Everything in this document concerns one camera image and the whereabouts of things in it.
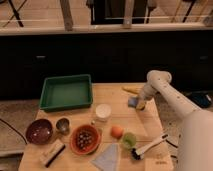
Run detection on small metal cup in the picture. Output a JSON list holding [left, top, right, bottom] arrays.
[[56, 118, 70, 135]]

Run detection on white handled black brush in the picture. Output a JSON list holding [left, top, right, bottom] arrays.
[[131, 134, 168, 160]]

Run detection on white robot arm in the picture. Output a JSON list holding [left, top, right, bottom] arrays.
[[139, 70, 213, 171]]

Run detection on green plastic tray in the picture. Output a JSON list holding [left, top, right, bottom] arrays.
[[39, 74, 93, 112]]

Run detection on orange fruit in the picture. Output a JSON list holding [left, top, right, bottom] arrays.
[[110, 125, 124, 139]]

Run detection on wooden block eraser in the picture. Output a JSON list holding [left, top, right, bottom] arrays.
[[40, 139, 65, 167]]

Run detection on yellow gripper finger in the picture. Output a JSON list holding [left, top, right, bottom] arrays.
[[136, 100, 146, 110]]

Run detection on blue sponge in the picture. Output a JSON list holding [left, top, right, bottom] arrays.
[[128, 97, 138, 107]]

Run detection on green small cup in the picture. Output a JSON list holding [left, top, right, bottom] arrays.
[[121, 132, 136, 149]]

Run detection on orange bowl with berries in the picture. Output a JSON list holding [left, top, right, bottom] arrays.
[[70, 124, 101, 155]]

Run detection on blue grey cloth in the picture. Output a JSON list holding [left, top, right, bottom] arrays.
[[91, 144, 118, 171]]

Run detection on purple bowl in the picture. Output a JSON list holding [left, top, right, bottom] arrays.
[[25, 119, 53, 145]]

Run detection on yellow banana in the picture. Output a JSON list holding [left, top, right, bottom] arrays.
[[122, 87, 140, 94]]

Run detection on black cable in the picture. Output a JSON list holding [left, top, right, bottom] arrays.
[[165, 138, 179, 149]]

